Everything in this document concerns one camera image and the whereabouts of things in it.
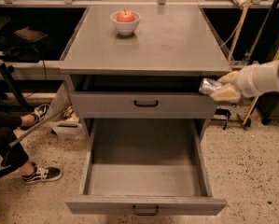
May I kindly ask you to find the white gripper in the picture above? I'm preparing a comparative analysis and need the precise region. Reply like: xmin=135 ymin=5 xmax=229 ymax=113
xmin=210 ymin=64 xmax=263 ymax=103

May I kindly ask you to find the crushed silver redbull can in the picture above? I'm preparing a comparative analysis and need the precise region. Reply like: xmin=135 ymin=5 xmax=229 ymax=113
xmin=199 ymin=78 xmax=222 ymax=95

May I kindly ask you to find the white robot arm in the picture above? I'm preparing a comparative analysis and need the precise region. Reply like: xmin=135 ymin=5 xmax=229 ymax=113
xmin=210 ymin=59 xmax=279 ymax=103

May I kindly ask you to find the grey drawer cabinet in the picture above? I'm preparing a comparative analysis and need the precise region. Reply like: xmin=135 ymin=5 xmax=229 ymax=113
xmin=61 ymin=4 xmax=230 ymax=136

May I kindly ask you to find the open grey lower drawer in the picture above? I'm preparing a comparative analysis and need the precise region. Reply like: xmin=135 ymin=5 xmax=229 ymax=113
xmin=65 ymin=119 xmax=227 ymax=216

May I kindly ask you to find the closed grey upper drawer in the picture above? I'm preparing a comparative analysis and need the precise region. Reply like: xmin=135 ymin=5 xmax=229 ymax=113
xmin=70 ymin=91 xmax=217 ymax=119

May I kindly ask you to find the white ceramic bowl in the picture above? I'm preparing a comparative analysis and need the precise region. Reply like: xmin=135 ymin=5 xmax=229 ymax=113
xmin=110 ymin=11 xmax=141 ymax=35

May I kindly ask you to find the red apple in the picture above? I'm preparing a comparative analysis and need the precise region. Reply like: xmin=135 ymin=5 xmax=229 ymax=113
xmin=117 ymin=10 xmax=135 ymax=22

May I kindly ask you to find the black sneaker far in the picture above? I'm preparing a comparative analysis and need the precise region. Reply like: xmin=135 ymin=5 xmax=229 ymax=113
xmin=21 ymin=104 xmax=49 ymax=130

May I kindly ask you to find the black sneaker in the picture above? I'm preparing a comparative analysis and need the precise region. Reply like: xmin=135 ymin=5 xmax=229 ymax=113
xmin=21 ymin=162 xmax=63 ymax=184
xmin=21 ymin=104 xmax=49 ymax=130

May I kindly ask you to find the black sneaker near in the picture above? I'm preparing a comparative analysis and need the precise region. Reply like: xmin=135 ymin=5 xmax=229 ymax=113
xmin=21 ymin=162 xmax=63 ymax=184

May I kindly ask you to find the long metal stick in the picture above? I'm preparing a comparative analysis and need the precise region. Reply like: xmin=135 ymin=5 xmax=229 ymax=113
xmin=1 ymin=109 xmax=63 ymax=167

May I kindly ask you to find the seated person in black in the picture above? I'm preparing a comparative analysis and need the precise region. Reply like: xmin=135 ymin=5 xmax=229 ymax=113
xmin=0 ymin=112 xmax=35 ymax=177

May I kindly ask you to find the black upper drawer handle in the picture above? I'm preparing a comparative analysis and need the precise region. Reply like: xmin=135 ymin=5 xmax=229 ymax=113
xmin=133 ymin=100 xmax=159 ymax=107

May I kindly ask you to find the black drawer handle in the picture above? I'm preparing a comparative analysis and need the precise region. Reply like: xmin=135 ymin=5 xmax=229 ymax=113
xmin=132 ymin=205 xmax=159 ymax=217
xmin=133 ymin=100 xmax=159 ymax=107

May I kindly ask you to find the wooden easel frame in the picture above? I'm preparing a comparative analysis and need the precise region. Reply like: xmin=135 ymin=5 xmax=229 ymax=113
xmin=227 ymin=0 xmax=279 ymax=127

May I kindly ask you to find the black lower drawer handle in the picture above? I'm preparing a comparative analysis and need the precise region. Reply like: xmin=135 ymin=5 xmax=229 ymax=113
xmin=132 ymin=205 xmax=159 ymax=217

